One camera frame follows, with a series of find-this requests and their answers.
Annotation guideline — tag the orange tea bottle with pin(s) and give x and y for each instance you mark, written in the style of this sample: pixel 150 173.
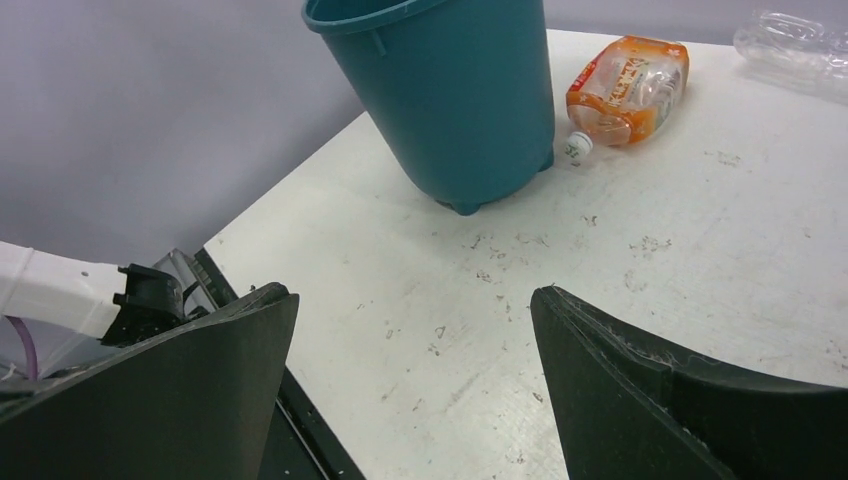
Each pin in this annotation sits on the orange tea bottle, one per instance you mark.
pixel 625 94

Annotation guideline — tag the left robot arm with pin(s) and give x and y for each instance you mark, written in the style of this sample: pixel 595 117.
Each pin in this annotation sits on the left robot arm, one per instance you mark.
pixel 117 305

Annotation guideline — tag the teal plastic bin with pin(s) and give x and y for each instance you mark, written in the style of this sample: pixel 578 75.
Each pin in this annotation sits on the teal plastic bin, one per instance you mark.
pixel 461 90

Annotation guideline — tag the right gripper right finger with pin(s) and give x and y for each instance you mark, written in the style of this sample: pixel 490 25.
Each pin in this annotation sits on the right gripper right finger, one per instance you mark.
pixel 629 404

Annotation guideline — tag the clear crushed bottle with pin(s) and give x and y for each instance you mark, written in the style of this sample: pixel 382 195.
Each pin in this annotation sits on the clear crushed bottle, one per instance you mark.
pixel 795 53

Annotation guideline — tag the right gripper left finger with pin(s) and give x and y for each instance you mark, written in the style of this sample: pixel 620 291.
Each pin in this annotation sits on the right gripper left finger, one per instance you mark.
pixel 195 402

